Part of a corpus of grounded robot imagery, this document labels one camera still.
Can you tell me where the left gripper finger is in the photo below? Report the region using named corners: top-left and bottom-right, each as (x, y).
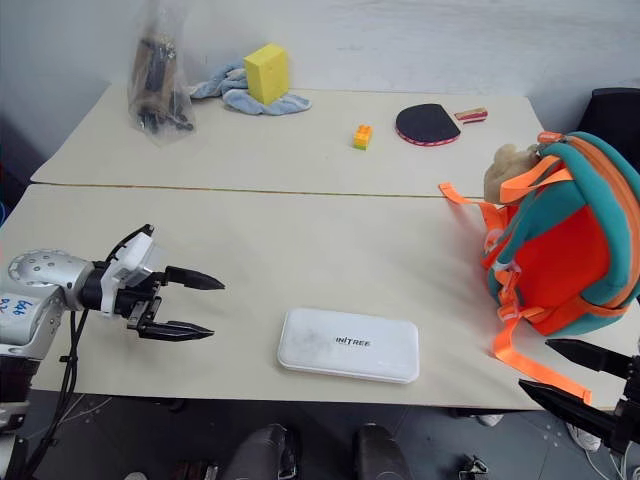
top-left (164, 266), bottom-right (227, 293)
top-left (136, 319), bottom-right (217, 343)

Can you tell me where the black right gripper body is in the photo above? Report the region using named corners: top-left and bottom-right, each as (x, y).
top-left (612, 352), bottom-right (640, 456)

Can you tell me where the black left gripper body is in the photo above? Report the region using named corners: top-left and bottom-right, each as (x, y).
top-left (114, 271), bottom-right (170, 332)

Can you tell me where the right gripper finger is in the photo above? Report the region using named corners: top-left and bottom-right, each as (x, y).
top-left (544, 338), bottom-right (633, 380)
top-left (517, 378), bottom-right (620, 450)

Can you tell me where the orange and teal backpack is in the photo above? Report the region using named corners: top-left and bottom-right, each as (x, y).
top-left (438, 130), bottom-right (640, 406)

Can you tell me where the white pencil case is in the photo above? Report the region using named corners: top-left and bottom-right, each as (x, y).
top-left (276, 307), bottom-right (421, 385)

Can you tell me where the beige plush toy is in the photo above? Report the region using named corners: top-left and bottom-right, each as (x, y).
top-left (481, 143), bottom-right (540, 204)

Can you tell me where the dark rounded shape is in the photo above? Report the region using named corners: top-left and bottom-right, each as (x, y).
top-left (353, 423), bottom-right (410, 480)
top-left (225, 423), bottom-right (302, 480)

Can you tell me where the light blue towel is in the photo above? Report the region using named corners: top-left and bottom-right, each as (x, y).
top-left (189, 61), bottom-right (313, 117)

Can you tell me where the clear plastic bag with tools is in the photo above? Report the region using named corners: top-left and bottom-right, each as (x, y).
top-left (125, 0), bottom-right (198, 150)

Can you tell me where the yellow sponge block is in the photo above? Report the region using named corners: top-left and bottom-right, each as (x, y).
top-left (243, 42), bottom-right (291, 107)

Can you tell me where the orange yellow toy brick stack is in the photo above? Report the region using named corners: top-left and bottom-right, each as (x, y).
top-left (351, 124), bottom-right (376, 151)

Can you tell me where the black chair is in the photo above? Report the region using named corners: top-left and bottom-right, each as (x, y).
top-left (576, 87), bottom-right (640, 167)

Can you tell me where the black table tennis paddle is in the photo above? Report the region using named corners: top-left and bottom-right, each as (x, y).
top-left (394, 102), bottom-right (489, 148)

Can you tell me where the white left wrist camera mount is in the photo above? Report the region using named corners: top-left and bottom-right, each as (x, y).
top-left (98, 230), bottom-right (167, 319)

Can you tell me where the white floor cable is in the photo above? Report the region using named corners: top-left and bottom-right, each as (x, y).
top-left (583, 447), bottom-right (629, 480)

